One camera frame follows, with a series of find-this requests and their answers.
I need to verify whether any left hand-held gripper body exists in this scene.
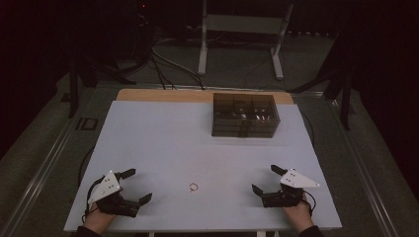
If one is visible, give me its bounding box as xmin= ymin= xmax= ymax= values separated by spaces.
xmin=87 ymin=170 xmax=139 ymax=218

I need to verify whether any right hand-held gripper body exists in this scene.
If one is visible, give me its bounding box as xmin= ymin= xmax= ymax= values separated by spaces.
xmin=262 ymin=168 xmax=321 ymax=209

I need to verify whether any dark transparent drawer box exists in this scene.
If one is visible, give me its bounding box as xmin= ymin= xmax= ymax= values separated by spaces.
xmin=211 ymin=92 xmax=282 ymax=139

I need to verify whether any person's left hand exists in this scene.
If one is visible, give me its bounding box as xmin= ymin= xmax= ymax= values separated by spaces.
xmin=82 ymin=202 xmax=118 ymax=235

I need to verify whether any person's right hand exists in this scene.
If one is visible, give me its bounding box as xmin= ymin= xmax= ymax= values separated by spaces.
xmin=283 ymin=195 xmax=315 ymax=233

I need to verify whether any black tripod stand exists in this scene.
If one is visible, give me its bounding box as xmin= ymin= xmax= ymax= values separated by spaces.
xmin=286 ymin=31 xmax=356 ymax=131
xmin=66 ymin=53 xmax=138 ymax=119

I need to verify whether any white metal stand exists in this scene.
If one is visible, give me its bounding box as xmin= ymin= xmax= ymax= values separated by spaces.
xmin=197 ymin=0 xmax=295 ymax=81

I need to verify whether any left hand-held gripper cable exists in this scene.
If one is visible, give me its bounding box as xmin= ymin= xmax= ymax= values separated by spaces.
xmin=82 ymin=176 xmax=107 ymax=225

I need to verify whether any hand-held gripper cable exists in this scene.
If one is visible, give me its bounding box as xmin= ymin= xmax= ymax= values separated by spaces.
xmin=82 ymin=176 xmax=107 ymax=225
xmin=303 ymin=190 xmax=317 ymax=217

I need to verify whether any right hand-held gripper cable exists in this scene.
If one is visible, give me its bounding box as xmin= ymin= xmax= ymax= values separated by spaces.
xmin=303 ymin=190 xmax=317 ymax=217

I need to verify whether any aluminium floor rail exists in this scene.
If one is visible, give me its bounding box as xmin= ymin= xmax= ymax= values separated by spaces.
xmin=330 ymin=98 xmax=402 ymax=237
xmin=0 ymin=107 xmax=85 ymax=237

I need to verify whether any black floor cable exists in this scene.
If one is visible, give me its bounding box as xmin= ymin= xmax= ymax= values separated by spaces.
xmin=148 ymin=53 xmax=177 ymax=91

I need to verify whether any grey floor cable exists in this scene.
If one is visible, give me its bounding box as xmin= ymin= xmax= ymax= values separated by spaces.
xmin=151 ymin=47 xmax=206 ymax=91

